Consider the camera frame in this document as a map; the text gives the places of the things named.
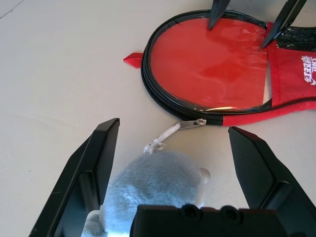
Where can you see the red black paddle case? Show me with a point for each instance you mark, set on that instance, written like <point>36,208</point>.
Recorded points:
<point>284,79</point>

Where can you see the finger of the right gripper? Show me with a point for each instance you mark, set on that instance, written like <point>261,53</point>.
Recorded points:
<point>217,12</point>
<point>284,19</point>

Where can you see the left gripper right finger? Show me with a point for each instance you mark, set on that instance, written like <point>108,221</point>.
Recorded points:
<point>256,168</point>

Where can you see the red ping-pong paddle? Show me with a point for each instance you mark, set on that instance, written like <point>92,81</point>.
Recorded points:
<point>209,69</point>

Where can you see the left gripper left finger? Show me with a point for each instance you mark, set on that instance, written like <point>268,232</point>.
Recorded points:
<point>98,153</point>

